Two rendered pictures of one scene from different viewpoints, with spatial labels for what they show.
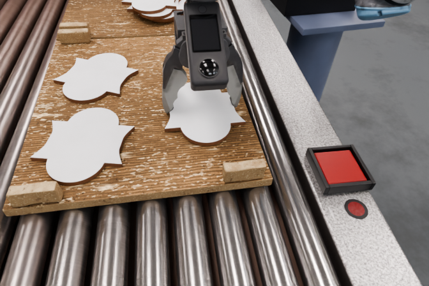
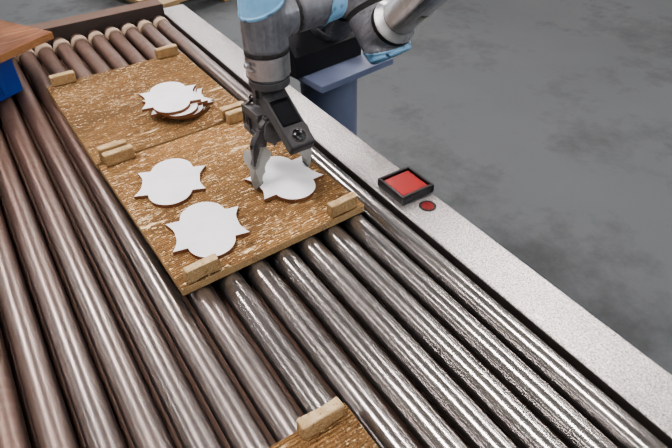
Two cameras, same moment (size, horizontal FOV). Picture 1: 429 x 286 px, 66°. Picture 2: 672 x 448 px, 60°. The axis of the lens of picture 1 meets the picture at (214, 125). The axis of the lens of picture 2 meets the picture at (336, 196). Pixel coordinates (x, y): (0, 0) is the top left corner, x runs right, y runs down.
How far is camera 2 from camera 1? 0.60 m
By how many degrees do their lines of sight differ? 18
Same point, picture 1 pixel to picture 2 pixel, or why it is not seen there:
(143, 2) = (165, 103)
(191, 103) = (273, 175)
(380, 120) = (426, 166)
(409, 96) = (447, 128)
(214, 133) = (305, 189)
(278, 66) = (321, 127)
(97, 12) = (114, 127)
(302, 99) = (356, 147)
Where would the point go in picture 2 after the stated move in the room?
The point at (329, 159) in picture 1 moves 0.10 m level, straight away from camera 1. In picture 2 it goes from (396, 180) to (396, 151)
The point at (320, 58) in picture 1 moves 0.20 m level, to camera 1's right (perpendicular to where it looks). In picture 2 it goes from (343, 111) to (404, 98)
